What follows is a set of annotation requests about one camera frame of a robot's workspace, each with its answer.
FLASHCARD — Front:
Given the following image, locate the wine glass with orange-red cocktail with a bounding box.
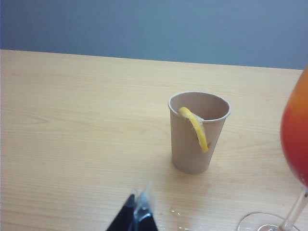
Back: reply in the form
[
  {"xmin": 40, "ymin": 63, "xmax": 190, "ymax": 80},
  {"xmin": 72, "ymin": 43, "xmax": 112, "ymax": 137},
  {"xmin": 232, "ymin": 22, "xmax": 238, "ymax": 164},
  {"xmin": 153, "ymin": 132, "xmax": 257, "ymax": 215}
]
[{"xmin": 237, "ymin": 68, "xmax": 308, "ymax": 231}]

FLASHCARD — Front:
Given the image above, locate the yellow lemon slice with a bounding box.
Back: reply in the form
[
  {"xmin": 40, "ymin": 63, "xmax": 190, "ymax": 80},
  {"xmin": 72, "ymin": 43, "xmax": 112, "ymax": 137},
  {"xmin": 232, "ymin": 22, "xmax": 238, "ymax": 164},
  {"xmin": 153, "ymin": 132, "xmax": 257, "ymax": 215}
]
[{"xmin": 178, "ymin": 107, "xmax": 209, "ymax": 153}]

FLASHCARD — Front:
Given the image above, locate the brown paper cup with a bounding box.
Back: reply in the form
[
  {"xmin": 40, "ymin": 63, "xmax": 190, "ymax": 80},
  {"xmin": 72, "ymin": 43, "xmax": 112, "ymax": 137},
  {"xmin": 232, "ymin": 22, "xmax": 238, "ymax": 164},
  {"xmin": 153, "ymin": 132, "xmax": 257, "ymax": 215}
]
[{"xmin": 167, "ymin": 91, "xmax": 231, "ymax": 174}]

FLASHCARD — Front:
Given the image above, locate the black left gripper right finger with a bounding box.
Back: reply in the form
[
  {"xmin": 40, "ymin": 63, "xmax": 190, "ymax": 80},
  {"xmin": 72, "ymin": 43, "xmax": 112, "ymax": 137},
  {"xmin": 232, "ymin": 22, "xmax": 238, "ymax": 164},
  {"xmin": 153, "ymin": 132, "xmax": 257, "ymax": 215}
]
[{"xmin": 134, "ymin": 181, "xmax": 159, "ymax": 231}]

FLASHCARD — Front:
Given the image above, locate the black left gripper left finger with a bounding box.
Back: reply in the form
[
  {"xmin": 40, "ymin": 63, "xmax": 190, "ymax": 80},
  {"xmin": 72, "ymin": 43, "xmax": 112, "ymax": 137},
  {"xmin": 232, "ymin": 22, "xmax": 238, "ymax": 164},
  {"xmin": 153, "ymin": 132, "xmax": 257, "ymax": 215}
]
[{"xmin": 105, "ymin": 193, "xmax": 136, "ymax": 231}]

